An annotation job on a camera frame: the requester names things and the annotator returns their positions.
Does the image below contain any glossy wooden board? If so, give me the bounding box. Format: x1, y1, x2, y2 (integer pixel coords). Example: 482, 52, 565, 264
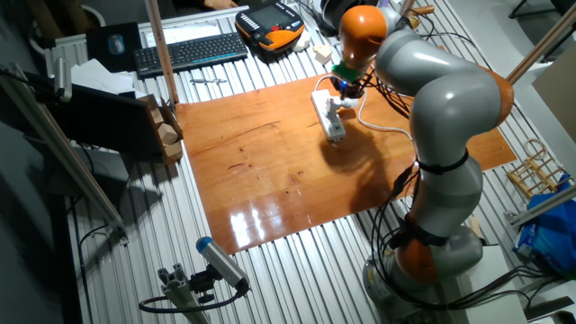
174, 44, 518, 257

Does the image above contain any silver camera with blue end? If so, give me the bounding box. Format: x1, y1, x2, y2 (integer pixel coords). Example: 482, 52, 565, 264
195, 236, 251, 293

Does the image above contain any black mouse pad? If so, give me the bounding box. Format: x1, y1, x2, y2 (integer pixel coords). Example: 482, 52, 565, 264
85, 21, 144, 73

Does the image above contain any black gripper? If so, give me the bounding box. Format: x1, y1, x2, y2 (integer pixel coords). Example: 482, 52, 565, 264
330, 72, 366, 101

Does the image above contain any long aluminium frame bar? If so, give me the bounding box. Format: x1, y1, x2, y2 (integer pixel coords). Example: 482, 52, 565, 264
0, 62, 130, 244

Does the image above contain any aluminium profile camera mount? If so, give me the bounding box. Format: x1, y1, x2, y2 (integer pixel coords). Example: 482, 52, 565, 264
157, 263, 212, 324

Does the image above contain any black connector with blue light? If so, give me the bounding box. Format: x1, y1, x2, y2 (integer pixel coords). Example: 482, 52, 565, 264
390, 162, 415, 198

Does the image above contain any white egg-shaped object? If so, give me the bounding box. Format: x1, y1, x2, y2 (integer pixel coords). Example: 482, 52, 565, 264
292, 30, 312, 53

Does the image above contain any white bulb holder with bulb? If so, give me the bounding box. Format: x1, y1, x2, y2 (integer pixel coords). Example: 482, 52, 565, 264
324, 95, 361, 122

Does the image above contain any wooden upright pole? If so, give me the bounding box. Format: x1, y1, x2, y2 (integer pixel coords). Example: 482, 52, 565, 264
143, 0, 181, 109

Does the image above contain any black cable bundle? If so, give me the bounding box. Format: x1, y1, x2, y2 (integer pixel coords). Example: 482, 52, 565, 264
368, 159, 576, 316

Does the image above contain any orange and black teach pendant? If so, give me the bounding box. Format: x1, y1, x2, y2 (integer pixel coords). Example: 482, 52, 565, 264
234, 0, 306, 53

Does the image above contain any cardboard box of wooden blocks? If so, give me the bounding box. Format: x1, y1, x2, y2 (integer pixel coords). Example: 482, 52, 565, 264
137, 94, 185, 166

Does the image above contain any dark computer mouse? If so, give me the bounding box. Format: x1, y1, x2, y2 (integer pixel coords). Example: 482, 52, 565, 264
107, 33, 126, 57

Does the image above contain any wooden peg rack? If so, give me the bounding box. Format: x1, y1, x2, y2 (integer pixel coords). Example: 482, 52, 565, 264
507, 138, 572, 201

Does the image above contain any grey power strip cable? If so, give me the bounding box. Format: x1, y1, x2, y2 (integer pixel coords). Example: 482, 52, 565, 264
313, 74, 415, 141

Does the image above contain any blue bag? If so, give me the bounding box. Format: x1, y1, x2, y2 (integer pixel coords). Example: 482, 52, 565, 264
512, 173, 576, 278

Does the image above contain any tan cardboard panel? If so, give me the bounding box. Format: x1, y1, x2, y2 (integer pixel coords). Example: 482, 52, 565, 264
533, 42, 576, 131

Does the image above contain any thin support pole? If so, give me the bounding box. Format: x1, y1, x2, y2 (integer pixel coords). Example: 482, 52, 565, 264
506, 2, 576, 86

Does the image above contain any white paper stack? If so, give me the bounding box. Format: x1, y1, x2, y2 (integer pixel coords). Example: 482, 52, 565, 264
69, 58, 136, 98

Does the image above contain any short aluminium bar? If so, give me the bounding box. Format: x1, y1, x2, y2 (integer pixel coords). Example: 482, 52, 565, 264
503, 184, 576, 229

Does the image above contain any white house-shaped block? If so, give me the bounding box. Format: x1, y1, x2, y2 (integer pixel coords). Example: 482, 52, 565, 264
313, 43, 334, 67

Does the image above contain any black keyboard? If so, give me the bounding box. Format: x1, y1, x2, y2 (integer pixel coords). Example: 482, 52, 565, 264
132, 31, 249, 80

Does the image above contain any white power strip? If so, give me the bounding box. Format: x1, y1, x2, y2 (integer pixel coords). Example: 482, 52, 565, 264
310, 88, 347, 143

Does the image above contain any black flat panel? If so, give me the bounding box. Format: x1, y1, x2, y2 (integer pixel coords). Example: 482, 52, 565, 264
24, 71, 157, 158

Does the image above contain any black camera cable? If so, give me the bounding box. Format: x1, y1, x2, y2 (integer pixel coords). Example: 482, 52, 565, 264
138, 287, 248, 315

